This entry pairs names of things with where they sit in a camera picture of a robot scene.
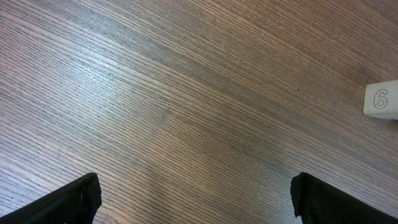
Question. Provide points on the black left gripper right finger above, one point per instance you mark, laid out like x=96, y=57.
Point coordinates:
x=317, y=202

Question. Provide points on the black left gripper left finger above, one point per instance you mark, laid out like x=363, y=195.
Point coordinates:
x=76, y=202

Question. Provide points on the white number six block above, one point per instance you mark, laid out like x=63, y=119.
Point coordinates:
x=380, y=100

